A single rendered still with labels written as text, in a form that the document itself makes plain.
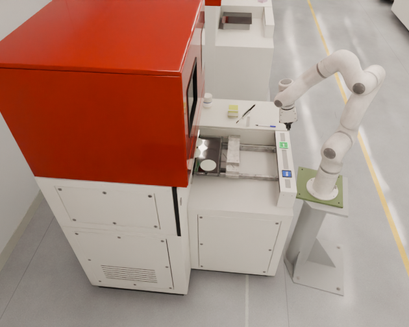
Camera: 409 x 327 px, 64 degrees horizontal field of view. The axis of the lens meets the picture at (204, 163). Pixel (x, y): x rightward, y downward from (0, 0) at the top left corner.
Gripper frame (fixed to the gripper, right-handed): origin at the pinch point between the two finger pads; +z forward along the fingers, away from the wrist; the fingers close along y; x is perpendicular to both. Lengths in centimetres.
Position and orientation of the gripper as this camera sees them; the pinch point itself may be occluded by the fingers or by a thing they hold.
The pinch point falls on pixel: (288, 126)
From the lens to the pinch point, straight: 209.5
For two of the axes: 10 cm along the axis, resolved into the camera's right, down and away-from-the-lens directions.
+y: 9.7, -0.8, -2.2
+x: 1.0, -7.0, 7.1
